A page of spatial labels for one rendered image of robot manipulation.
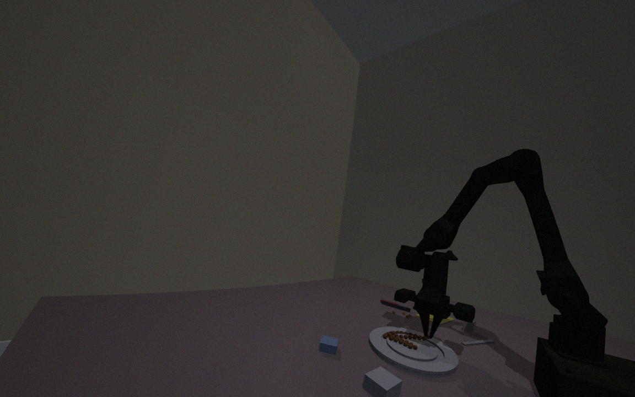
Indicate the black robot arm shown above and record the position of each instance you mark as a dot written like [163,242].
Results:
[577,334]

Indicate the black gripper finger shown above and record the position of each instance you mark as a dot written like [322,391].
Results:
[424,319]
[436,321]

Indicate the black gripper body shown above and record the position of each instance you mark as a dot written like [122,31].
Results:
[461,311]

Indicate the yellow flat rectangular sheet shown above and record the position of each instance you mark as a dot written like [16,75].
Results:
[443,321]

